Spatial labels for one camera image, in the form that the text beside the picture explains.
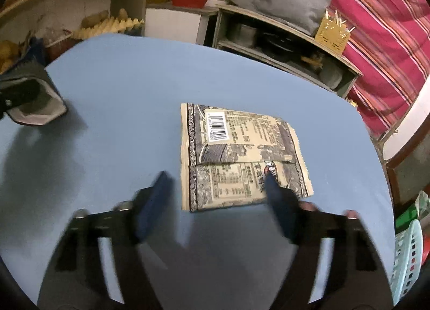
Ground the pink striped blanket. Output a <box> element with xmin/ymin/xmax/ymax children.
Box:
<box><xmin>289</xmin><ymin>0</ymin><xmax>430</xmax><ymax>137</ymax></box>

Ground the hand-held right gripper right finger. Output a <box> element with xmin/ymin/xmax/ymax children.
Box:
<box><xmin>264</xmin><ymin>170</ymin><xmax>395</xmax><ymax>310</ymax></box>

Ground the black pan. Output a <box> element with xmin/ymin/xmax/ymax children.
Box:
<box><xmin>258</xmin><ymin>30</ymin><xmax>298</xmax><ymax>60</ymax></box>

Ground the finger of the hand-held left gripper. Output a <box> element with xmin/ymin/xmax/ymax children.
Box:
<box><xmin>0</xmin><ymin>78</ymin><xmax>40</xmax><ymax>119</ymax></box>

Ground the grey drawstring bag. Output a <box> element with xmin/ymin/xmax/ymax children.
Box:
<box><xmin>0</xmin><ymin>61</ymin><xmax>68</xmax><ymax>126</ymax></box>

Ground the teal plastic basket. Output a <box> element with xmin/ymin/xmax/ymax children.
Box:
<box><xmin>391</xmin><ymin>219</ymin><xmax>424</xmax><ymax>304</ymax></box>

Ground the yellow egg tray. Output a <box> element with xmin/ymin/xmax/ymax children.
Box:
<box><xmin>72</xmin><ymin>9</ymin><xmax>145</xmax><ymax>40</ymax></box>

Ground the metal pot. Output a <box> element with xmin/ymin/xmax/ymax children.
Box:
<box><xmin>234</xmin><ymin>23</ymin><xmax>257</xmax><ymax>47</ymax></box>

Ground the yellow toothpick box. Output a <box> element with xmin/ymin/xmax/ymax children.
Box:
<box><xmin>314</xmin><ymin>10</ymin><xmax>355</xmax><ymax>56</ymax></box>

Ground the low wooden shelf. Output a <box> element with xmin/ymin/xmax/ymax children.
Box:
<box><xmin>212</xmin><ymin>4</ymin><xmax>364</xmax><ymax>99</ymax></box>

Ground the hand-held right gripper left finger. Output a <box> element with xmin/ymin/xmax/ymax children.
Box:
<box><xmin>37</xmin><ymin>171</ymin><xmax>174</xmax><ymax>310</ymax></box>

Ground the yellow plastic bag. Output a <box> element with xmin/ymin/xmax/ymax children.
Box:
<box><xmin>0</xmin><ymin>40</ymin><xmax>21</xmax><ymax>73</ymax></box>

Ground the beige printed wrapper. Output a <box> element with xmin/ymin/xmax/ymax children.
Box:
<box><xmin>180</xmin><ymin>102</ymin><xmax>314</xmax><ymax>212</ymax></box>

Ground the white cabinet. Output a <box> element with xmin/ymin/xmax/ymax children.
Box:
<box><xmin>144</xmin><ymin>3</ymin><xmax>220</xmax><ymax>46</ymax></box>

